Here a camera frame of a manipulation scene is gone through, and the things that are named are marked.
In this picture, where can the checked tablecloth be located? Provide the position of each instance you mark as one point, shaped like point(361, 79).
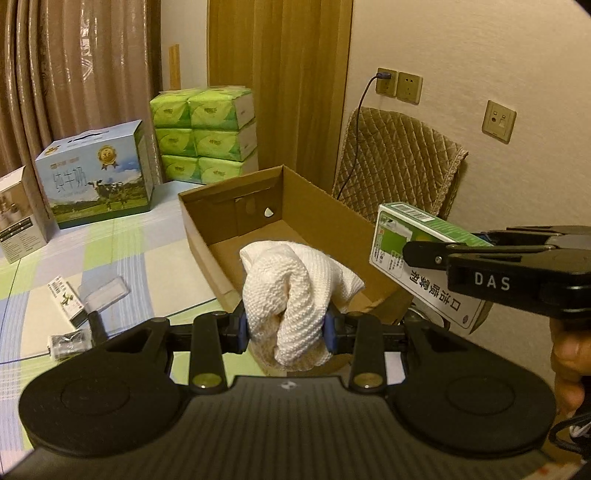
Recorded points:
point(138, 249)

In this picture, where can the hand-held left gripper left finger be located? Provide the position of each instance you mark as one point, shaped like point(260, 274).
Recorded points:
point(242, 333)

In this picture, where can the green and white carton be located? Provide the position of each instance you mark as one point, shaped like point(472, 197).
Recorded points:
point(401, 240)

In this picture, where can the person's right hand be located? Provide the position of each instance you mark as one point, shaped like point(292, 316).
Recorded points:
point(570, 355)

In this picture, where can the square data wall socket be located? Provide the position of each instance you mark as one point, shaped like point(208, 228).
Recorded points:
point(498, 121)

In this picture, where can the small clear plastic packet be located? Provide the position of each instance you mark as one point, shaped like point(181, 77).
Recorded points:
point(69, 344)

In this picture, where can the wall socket with plug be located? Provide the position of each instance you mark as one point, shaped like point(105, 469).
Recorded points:
point(385, 82)

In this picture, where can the white appliance carton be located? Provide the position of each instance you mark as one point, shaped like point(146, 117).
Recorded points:
point(23, 217)

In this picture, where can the white toothpaste box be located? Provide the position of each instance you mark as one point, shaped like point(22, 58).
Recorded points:
point(68, 302)

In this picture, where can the blue milk gift box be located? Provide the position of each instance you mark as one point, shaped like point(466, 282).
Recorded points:
point(92, 180)

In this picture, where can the white knitted towel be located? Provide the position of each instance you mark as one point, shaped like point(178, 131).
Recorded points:
point(300, 286)

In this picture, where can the stack of green tissue packs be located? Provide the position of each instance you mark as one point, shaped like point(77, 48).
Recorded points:
point(205, 134)

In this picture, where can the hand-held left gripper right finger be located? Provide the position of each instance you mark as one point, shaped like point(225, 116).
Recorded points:
point(328, 334)

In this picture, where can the quilted chair cover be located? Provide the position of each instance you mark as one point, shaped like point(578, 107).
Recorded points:
point(401, 157)

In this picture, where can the brown curtain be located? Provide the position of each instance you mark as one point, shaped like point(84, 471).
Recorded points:
point(78, 60)

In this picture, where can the wooden wardrobe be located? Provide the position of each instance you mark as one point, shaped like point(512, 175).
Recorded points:
point(277, 55)

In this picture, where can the empty wall socket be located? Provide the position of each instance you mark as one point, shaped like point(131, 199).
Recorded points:
point(410, 87)

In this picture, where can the clear plastic box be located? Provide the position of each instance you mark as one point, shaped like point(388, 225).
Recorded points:
point(104, 293)

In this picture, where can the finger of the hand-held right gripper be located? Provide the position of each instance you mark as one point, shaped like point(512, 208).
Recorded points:
point(425, 254)
point(517, 235)

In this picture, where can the cardboard box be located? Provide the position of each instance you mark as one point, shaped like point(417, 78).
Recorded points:
point(286, 207)

